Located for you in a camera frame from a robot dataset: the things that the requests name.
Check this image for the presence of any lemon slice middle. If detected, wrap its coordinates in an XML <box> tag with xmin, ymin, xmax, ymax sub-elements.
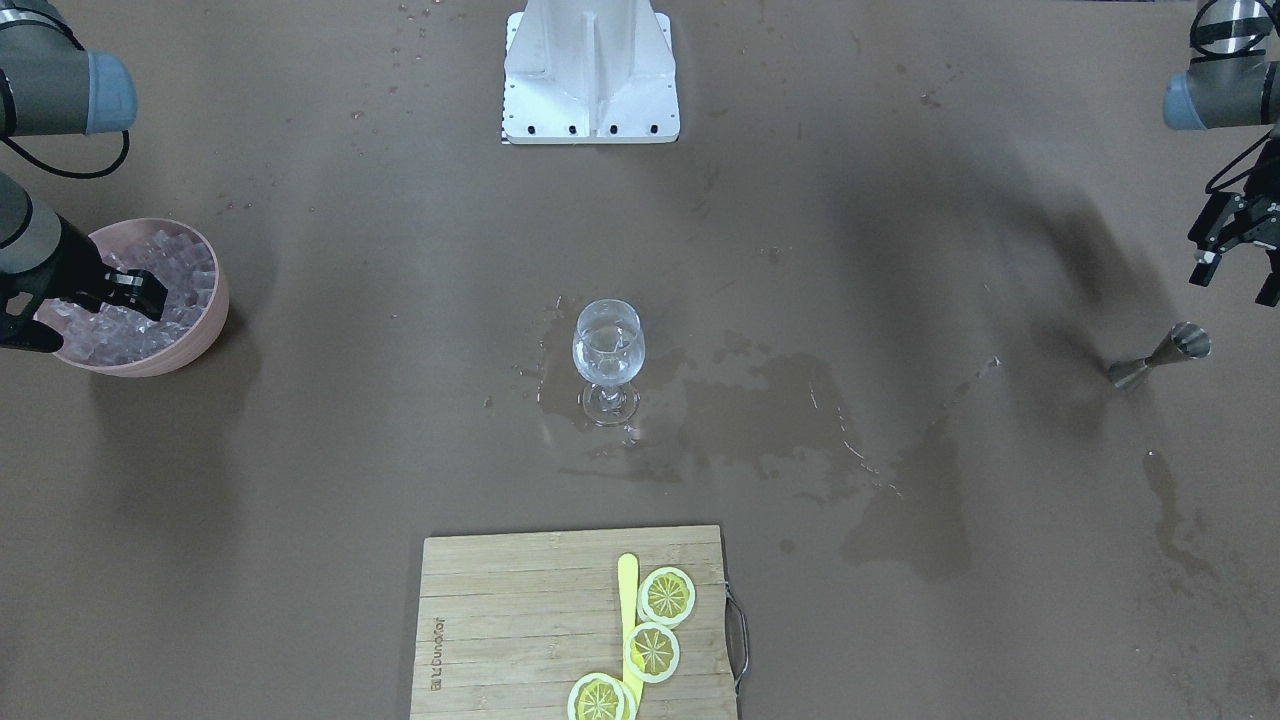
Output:
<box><xmin>622</xmin><ymin>623</ymin><xmax>682</xmax><ymax>684</ymax></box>

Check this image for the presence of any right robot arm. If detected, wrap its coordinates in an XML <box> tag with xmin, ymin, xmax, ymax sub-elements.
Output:
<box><xmin>1</xmin><ymin>1</ymin><xmax>168</xmax><ymax>354</ymax></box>

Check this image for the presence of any steel double jigger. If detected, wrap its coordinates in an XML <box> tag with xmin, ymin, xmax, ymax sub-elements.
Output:
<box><xmin>1105</xmin><ymin>322</ymin><xmax>1212</xmax><ymax>392</ymax></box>

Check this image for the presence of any bamboo cutting board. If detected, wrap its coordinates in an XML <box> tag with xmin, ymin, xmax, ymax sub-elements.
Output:
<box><xmin>408</xmin><ymin>525</ymin><xmax>739</xmax><ymax>719</ymax></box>

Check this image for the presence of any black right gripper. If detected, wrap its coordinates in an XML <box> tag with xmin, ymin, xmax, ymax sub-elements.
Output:
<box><xmin>1</xmin><ymin>217</ymin><xmax>168</xmax><ymax>354</ymax></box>

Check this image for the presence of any pink bowl of ice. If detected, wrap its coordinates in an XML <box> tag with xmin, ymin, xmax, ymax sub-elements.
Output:
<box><xmin>36</xmin><ymin>218</ymin><xmax>230</xmax><ymax>378</ymax></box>

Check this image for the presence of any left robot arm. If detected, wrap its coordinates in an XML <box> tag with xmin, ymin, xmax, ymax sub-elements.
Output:
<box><xmin>1164</xmin><ymin>1</ymin><xmax>1279</xmax><ymax>307</ymax></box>

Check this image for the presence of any lemon slice near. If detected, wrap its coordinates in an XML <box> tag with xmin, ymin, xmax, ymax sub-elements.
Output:
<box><xmin>564</xmin><ymin>673</ymin><xmax>637</xmax><ymax>720</ymax></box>

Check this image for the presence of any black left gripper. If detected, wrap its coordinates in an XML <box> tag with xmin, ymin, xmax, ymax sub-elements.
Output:
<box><xmin>1188</xmin><ymin>129</ymin><xmax>1280</xmax><ymax>307</ymax></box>

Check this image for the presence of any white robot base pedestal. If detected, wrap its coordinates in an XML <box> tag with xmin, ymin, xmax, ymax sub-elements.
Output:
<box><xmin>500</xmin><ymin>1</ymin><xmax>681</xmax><ymax>145</ymax></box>

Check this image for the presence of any clear wine glass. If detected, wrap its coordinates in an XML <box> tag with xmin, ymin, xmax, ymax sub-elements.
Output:
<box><xmin>571</xmin><ymin>299</ymin><xmax>646</xmax><ymax>427</ymax></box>

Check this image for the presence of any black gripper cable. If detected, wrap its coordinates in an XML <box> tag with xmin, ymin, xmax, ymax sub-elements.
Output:
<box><xmin>0</xmin><ymin>129</ymin><xmax>131</xmax><ymax>181</ymax></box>

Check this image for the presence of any lemon slice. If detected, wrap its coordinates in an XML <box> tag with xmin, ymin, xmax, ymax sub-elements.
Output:
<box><xmin>564</xmin><ymin>673</ymin><xmax>637</xmax><ymax>720</ymax></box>
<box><xmin>637</xmin><ymin>566</ymin><xmax>698</xmax><ymax>629</ymax></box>
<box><xmin>622</xmin><ymin>623</ymin><xmax>682</xmax><ymax>684</ymax></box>

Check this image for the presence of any lemon slice far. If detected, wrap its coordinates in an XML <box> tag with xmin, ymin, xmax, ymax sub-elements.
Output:
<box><xmin>637</xmin><ymin>566</ymin><xmax>698</xmax><ymax>629</ymax></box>

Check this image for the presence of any yellow plastic knife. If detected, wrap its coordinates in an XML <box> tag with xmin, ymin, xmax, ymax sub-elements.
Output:
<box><xmin>617</xmin><ymin>553</ymin><xmax>644</xmax><ymax>719</ymax></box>

